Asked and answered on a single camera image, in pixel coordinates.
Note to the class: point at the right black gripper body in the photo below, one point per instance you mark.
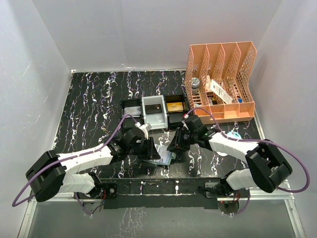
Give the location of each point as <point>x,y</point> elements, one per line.
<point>190,139</point>

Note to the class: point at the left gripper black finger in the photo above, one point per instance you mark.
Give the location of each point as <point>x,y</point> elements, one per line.
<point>142,154</point>
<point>152,153</point>

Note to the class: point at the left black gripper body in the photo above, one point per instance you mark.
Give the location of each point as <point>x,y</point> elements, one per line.
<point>143,144</point>

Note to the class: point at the green card holder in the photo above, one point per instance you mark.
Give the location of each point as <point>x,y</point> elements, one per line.
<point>165,156</point>

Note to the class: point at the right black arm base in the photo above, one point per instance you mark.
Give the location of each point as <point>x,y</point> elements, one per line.
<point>221,190</point>

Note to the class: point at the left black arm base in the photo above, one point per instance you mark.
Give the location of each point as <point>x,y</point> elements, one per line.
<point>104,191</point>

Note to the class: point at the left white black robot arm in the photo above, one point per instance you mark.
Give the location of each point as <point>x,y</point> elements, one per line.
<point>56,173</point>

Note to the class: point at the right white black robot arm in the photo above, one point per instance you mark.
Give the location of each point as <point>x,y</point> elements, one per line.
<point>267,167</point>

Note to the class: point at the gold credit card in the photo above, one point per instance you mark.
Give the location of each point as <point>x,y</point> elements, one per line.
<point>175,107</point>

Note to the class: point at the black credit card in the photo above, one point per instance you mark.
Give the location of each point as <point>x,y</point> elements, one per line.
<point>152,109</point>

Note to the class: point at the white middle tray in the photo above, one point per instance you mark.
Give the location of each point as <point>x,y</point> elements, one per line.
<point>157,120</point>

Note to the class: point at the left black tray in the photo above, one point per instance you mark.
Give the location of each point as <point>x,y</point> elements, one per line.
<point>128,122</point>

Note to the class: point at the round blue tape roll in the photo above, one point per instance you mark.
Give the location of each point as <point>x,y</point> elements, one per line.
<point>231,134</point>

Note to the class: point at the small round jar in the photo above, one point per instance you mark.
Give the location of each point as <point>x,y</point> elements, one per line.
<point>195,84</point>

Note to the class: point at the white paper packet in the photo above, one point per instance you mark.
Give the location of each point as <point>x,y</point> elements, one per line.
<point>220,92</point>

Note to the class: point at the orange file organizer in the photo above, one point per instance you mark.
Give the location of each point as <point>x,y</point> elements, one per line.
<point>230,65</point>

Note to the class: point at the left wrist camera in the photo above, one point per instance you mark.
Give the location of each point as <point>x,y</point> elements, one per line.
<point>145,128</point>

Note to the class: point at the aluminium frame rail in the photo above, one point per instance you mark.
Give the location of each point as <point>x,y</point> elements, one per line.
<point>148,215</point>

